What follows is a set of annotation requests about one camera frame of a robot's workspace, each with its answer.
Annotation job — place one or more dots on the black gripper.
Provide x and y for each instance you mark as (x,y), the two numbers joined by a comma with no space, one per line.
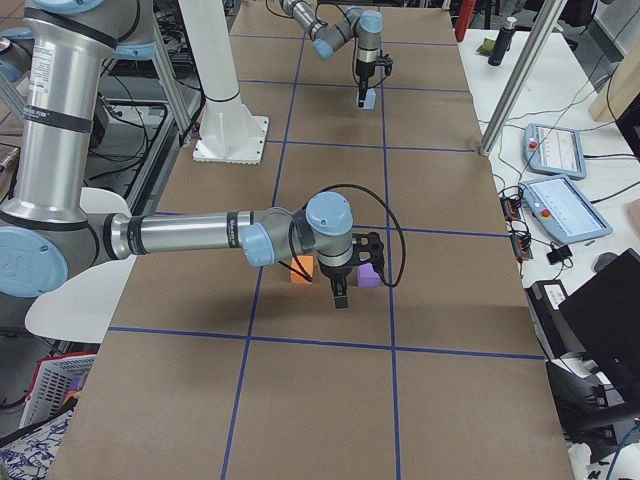
(364,69)
(335,272)

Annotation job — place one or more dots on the light blue foam block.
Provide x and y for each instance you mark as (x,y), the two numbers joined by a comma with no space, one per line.
(366,100)

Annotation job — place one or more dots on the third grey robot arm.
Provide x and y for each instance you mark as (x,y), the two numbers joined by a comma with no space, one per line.
(17,45)

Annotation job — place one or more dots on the purple foam block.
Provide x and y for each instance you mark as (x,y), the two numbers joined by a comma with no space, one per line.
(367,277)

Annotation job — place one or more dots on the orange foam block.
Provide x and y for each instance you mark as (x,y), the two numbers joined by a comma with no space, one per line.
(302,270)

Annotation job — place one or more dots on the green cloth pouch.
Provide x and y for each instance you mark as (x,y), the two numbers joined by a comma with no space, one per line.
(486,47)

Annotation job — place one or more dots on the black water bottle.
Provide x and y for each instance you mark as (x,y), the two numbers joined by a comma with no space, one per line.
(503,41)

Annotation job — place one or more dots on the black power adapter box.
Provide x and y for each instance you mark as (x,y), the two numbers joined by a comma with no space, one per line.
(545,298)

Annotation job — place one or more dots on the far teach pendant tablet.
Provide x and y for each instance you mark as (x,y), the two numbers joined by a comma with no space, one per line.
(554,150)

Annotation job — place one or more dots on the teach pendant tablet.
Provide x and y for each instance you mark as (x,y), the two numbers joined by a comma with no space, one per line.
(554,150)
(563,210)

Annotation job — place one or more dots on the near teach pendant tablet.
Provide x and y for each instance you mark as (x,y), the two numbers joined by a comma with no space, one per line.
(563,210)

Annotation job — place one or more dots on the black laptop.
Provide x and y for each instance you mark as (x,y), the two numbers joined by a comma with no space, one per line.
(604,315)

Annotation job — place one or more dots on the white plastic basket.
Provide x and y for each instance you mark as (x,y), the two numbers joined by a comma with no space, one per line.
(50,384)

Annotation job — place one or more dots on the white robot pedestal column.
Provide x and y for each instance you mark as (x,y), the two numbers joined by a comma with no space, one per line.
(228,132)

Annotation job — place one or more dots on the aluminium frame post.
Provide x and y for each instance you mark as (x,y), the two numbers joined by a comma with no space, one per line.
(537,38)

